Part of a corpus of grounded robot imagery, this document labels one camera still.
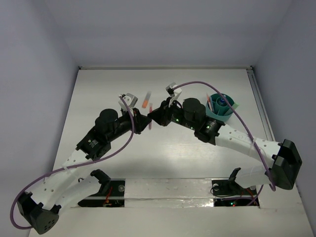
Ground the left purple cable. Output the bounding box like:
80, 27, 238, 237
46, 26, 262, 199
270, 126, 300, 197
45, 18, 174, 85
9, 97, 135, 228

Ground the teal round organizer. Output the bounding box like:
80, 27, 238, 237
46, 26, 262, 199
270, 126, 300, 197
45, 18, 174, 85
205, 93, 233, 122

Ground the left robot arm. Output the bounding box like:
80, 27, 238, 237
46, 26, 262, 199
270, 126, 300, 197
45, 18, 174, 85
11, 108, 152, 235

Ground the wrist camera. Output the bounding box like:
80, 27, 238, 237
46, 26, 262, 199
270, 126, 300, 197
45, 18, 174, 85
166, 82, 182, 102
118, 93, 138, 111

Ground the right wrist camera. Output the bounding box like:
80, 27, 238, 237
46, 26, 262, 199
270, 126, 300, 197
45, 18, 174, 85
166, 82, 182, 102

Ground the green highlighter marker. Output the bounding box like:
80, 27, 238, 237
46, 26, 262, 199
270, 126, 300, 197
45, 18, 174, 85
232, 103, 239, 110

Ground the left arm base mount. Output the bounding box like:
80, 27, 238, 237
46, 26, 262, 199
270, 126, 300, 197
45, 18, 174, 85
78, 169, 125, 208

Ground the orange thin pen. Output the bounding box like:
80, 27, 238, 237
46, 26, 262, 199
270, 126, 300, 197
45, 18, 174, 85
206, 93, 213, 111

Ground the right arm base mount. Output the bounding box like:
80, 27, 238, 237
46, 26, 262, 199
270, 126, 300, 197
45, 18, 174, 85
210, 168, 259, 207

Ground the orange highlighter marker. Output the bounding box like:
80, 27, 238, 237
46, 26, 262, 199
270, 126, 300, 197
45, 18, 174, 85
142, 91, 152, 109

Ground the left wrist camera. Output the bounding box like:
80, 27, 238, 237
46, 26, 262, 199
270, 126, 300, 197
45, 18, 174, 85
118, 93, 138, 111

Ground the clear bottle blue cap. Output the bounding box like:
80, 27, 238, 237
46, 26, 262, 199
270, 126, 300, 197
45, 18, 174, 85
219, 97, 227, 106

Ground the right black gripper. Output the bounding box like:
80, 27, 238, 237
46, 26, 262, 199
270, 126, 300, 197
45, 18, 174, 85
148, 97, 197, 131

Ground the clear marker cap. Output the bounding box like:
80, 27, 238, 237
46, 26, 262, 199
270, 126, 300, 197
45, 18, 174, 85
149, 103, 153, 113

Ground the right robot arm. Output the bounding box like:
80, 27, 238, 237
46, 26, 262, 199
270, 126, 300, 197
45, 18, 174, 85
148, 98, 302, 194

